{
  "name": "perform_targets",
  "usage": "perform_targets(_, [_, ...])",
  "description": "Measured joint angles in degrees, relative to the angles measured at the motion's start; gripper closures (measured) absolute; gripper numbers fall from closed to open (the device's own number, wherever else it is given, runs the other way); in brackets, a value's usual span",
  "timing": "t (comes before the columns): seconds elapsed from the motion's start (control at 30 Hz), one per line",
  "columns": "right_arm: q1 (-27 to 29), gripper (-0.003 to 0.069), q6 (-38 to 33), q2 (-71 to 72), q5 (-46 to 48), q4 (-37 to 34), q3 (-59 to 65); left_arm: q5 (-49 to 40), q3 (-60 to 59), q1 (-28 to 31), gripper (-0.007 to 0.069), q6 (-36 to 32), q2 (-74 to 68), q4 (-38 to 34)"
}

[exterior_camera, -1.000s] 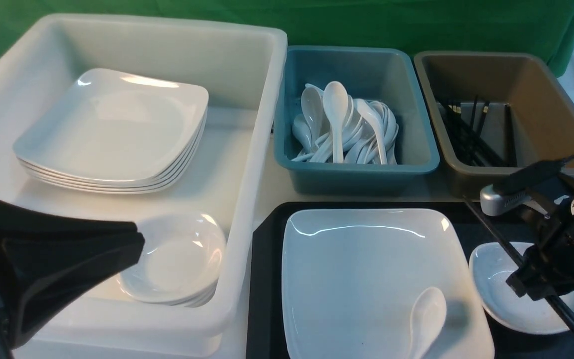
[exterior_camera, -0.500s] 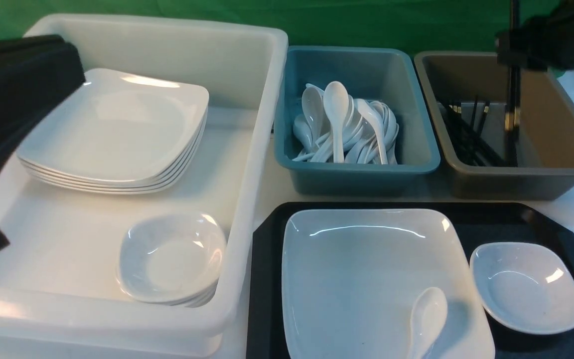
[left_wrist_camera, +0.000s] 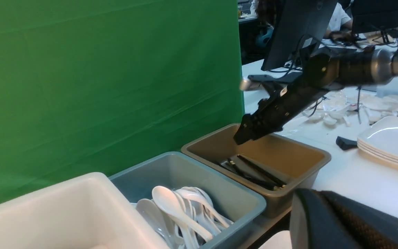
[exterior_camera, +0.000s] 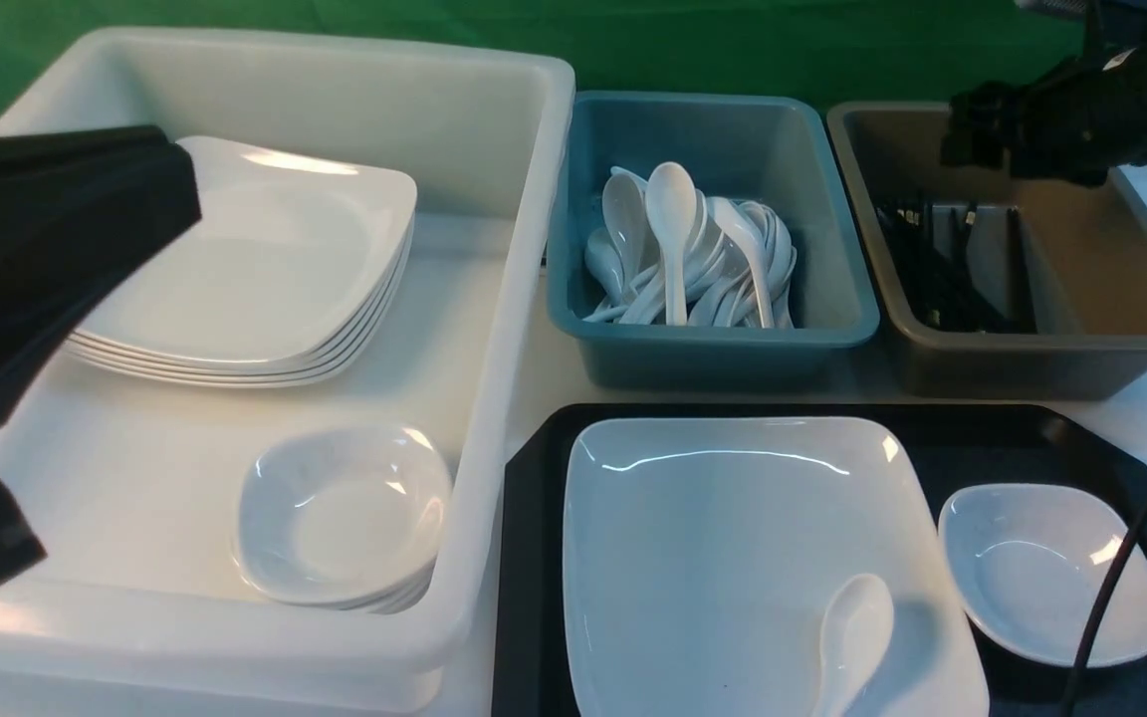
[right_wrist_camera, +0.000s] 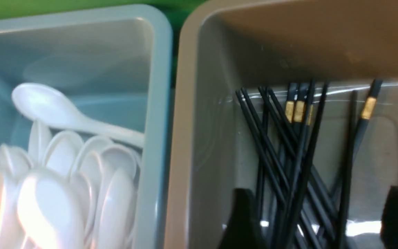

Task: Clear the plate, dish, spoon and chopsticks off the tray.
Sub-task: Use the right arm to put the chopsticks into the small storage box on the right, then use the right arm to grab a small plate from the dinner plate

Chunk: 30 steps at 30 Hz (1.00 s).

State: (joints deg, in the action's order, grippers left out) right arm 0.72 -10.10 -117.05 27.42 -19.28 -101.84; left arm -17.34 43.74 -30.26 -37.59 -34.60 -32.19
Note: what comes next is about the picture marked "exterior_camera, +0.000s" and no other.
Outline large white plastic tub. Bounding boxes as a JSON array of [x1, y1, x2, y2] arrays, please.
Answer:
[[0, 28, 576, 714]]

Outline stack of white bowls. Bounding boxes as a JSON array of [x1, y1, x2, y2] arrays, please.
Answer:
[[231, 422, 452, 615]]

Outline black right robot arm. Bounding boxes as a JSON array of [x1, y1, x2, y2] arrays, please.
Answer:
[[939, 1, 1147, 187]]

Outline black chopsticks in bin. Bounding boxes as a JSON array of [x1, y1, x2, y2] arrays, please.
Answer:
[[875, 192, 1037, 335]]

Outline green backdrop cloth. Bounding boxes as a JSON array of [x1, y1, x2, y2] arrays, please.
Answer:
[[0, 1, 1080, 115]]

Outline brown plastic bin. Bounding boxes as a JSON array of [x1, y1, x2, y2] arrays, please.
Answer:
[[825, 102, 1147, 400]]

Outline white spoon upright in bin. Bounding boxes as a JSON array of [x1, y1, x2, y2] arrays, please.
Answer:
[[645, 159, 699, 326]]

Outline small white bowl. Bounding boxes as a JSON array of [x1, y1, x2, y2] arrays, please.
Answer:
[[938, 484, 1128, 668]]

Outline large white square plate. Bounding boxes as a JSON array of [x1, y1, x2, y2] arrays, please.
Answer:
[[562, 416, 991, 716]]

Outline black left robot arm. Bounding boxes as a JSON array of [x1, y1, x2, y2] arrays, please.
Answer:
[[0, 125, 201, 587]]

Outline pile of white spoons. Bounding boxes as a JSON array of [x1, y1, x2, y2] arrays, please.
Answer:
[[582, 166, 799, 330]]

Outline stack of white plates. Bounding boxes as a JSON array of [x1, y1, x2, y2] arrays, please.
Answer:
[[67, 135, 418, 387]]

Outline teal plastic bin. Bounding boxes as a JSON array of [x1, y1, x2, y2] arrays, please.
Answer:
[[546, 92, 880, 393]]

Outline white ceramic spoon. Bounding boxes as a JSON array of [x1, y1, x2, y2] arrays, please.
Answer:
[[810, 572, 895, 716]]

